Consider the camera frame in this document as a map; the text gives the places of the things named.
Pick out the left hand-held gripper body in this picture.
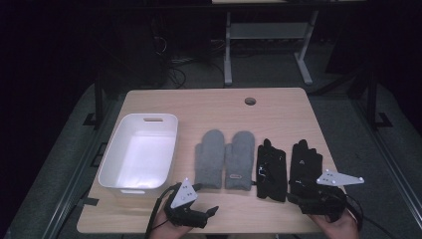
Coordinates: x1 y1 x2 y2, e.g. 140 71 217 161
163 177 209 229

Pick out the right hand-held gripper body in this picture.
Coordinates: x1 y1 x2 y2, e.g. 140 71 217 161
298 168 365 223

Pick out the black glove with triangle mark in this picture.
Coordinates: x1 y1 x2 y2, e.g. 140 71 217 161
288 138 323 200

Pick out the black glove with white marks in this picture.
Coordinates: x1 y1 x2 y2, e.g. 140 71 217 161
256 137 289 203

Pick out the plain grey mitten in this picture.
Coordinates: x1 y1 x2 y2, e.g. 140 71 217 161
194 128 227 190

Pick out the grey mitten with label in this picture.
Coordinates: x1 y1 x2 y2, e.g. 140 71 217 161
224 129 256 192

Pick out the white plastic bin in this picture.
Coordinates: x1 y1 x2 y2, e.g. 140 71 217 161
98 113 179 200

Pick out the person's right hand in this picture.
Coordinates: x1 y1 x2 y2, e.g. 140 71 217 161
308 209 361 239

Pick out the person's left hand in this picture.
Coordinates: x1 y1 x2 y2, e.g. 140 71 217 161
148 209 194 239

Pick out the black tape strip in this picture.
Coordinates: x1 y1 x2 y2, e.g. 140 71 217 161
78 196 101 207
91 141 107 168

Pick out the black metal stand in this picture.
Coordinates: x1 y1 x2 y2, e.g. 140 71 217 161
364 64 394 130
83 68 106 130

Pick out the tangle of dark cables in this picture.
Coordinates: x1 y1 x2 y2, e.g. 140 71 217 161
150 18 227 90

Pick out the white metal table frame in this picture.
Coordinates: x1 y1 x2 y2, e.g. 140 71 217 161
212 0 366 87

